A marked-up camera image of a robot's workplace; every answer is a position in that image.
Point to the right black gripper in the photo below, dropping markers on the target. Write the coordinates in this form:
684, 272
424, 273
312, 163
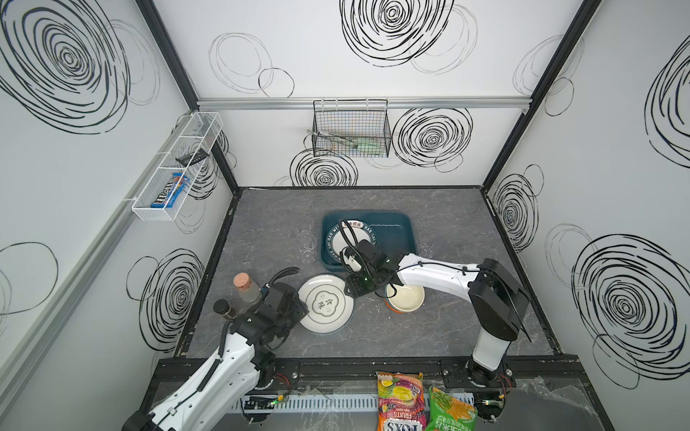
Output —
361, 259

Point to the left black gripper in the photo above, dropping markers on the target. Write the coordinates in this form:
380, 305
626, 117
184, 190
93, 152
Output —
245, 316

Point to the teal rim hao wei plate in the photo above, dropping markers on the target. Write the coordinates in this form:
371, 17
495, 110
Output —
339, 237

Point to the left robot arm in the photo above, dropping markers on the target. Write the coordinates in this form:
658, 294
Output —
242, 362

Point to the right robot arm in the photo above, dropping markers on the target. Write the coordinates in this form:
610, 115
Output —
500, 301

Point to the teal plastic bin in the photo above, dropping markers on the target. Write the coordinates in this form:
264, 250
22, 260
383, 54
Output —
393, 229

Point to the orange bowl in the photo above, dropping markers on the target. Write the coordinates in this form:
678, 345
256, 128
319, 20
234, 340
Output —
389, 308

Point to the cream bowl teal outside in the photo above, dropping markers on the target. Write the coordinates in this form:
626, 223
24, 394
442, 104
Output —
404, 299

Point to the dark cap bottle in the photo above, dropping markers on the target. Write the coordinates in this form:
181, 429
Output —
223, 308

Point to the green item in basket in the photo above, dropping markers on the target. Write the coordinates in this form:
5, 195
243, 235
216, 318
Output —
371, 146

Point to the pink fruit candy bag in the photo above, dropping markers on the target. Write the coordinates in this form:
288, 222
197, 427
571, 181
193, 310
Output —
400, 402

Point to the metal tongs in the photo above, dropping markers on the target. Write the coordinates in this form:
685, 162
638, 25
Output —
340, 140

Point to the green snack bag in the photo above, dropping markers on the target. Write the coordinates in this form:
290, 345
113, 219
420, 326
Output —
447, 413

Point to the blue candy packet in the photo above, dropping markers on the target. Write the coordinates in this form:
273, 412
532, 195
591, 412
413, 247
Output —
175, 185

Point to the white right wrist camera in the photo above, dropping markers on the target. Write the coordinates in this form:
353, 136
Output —
350, 262

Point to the white slotted cable duct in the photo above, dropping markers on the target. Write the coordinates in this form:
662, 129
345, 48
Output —
308, 403

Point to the black wire basket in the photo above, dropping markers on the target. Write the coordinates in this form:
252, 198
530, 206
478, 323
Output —
352, 118

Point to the white wire shelf basket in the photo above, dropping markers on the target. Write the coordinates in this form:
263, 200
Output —
199, 129

